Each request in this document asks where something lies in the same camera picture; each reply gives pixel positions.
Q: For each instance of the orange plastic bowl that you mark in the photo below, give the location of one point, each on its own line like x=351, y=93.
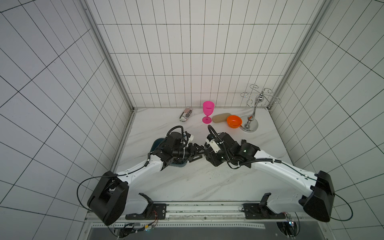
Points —
x=234, y=121

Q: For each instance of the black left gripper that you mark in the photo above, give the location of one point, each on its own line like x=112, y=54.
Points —
x=194, y=153

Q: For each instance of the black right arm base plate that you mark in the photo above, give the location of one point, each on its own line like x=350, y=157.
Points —
x=260, y=211

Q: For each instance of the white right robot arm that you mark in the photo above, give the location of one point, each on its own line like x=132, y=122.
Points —
x=308, y=192

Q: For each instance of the chrome glass holder stand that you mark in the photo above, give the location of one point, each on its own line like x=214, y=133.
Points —
x=257, y=99

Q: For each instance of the cork oval block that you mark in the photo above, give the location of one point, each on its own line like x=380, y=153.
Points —
x=220, y=118

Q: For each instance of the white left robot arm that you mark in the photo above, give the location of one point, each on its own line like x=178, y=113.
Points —
x=110, y=198

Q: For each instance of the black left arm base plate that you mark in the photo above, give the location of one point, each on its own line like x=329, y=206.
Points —
x=144, y=208

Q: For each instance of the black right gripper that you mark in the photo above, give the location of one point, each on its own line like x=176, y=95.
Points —
x=210, y=154

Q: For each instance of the teal storage box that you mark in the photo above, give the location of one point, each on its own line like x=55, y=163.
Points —
x=169, y=150

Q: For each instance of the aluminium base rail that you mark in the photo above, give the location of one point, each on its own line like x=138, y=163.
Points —
x=208, y=215

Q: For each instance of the pink plastic wine glass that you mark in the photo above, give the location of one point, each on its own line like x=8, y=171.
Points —
x=208, y=109

